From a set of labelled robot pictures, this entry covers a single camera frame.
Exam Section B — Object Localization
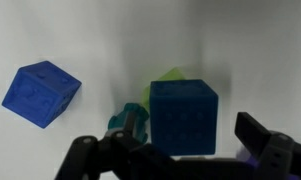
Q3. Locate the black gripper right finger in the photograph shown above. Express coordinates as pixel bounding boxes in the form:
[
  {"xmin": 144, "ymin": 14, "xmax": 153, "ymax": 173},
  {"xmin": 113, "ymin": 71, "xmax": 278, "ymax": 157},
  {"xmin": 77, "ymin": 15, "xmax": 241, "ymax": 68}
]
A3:
[{"xmin": 234, "ymin": 112, "xmax": 301, "ymax": 180}]

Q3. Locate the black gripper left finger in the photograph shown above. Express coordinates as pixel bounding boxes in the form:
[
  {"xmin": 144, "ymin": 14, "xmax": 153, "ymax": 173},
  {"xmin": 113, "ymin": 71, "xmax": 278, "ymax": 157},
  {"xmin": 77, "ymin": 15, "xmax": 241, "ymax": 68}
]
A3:
[{"xmin": 54, "ymin": 111, "xmax": 178, "ymax": 180}]

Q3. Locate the dark blue block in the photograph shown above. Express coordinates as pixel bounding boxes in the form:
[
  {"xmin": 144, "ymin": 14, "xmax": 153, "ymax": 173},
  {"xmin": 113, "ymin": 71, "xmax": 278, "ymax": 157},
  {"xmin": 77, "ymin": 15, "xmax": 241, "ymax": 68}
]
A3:
[{"xmin": 149, "ymin": 79, "xmax": 218, "ymax": 156}]

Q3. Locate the lime green block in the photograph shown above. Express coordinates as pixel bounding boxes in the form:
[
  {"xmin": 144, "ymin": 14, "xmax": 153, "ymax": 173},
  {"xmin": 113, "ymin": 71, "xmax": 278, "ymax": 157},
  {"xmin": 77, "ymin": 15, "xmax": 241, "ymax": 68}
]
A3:
[{"xmin": 141, "ymin": 67, "xmax": 185, "ymax": 112}]

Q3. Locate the bright blue block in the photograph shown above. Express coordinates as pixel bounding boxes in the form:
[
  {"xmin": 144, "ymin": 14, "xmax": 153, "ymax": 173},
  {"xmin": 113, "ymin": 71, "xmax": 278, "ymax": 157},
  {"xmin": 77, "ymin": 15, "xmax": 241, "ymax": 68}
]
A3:
[{"xmin": 2, "ymin": 61, "xmax": 81, "ymax": 128}]

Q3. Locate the teal toy figure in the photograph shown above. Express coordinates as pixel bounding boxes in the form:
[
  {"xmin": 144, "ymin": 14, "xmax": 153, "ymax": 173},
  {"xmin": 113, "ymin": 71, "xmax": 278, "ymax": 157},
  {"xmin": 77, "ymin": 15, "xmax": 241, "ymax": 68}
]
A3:
[{"xmin": 108, "ymin": 103, "xmax": 149, "ymax": 143}]

